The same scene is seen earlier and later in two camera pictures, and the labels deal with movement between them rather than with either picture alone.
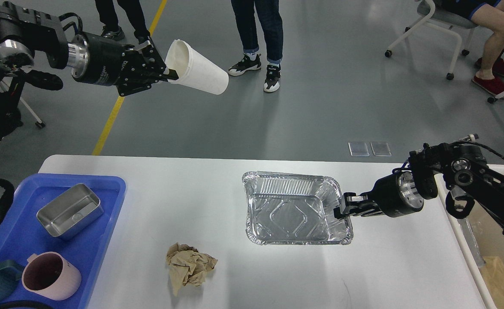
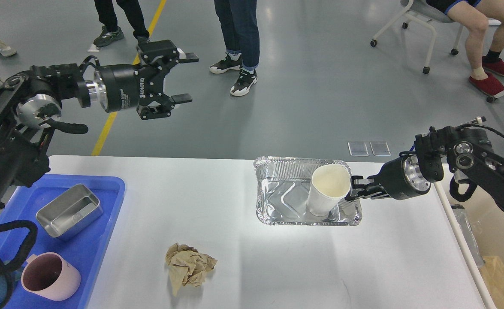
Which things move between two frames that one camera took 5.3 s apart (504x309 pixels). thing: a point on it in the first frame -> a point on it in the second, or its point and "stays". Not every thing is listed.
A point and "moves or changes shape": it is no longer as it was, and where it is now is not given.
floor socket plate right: (381, 149) stays
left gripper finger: (124, 89) -> (159, 105)
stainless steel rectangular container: (72, 210) stays
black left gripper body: (93, 58) -> (116, 87)
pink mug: (50, 275) stays
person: (269, 12) -> (238, 19)
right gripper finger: (362, 213) -> (354, 195)
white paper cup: (194, 70) -> (330, 183)
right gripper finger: (351, 197) -> (358, 182)
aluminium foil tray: (285, 208) moves or changes shape
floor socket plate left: (358, 149) stays
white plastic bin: (493, 240) stays
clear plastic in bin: (466, 227) stays
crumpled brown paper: (187, 265) stays
